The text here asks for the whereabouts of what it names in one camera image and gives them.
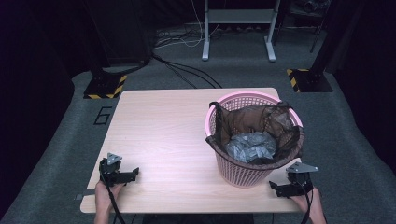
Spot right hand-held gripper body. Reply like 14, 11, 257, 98
285, 161, 320, 198

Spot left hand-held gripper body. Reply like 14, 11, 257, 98
98, 152, 129, 188

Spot person's right hand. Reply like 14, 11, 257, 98
290, 186, 322, 216

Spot person's left hand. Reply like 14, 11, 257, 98
94, 180, 125, 213

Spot grey tape strip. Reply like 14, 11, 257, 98
74, 189, 96, 202

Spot pink plastic mesh basket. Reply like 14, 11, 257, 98
204, 91, 304, 189

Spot crumpled grey plastic wrap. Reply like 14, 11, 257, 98
225, 131, 277, 164

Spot dark translucent bin bag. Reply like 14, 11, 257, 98
205, 100, 305, 166

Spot black stand base striped tape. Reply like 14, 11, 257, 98
286, 67, 333, 94
82, 68, 129, 100

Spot dark cabinet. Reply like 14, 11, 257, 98
83, 0, 154, 68

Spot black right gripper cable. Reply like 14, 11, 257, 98
295, 180, 314, 224

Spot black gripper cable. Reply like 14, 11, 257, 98
100, 169, 127, 224
295, 180, 314, 224

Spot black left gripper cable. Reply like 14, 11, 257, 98
100, 169, 127, 224

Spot black floor cables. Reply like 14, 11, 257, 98
151, 53, 223, 90

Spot white floor cables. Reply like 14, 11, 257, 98
152, 0, 220, 50

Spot white metal stand frame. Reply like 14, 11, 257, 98
201, 0, 282, 63

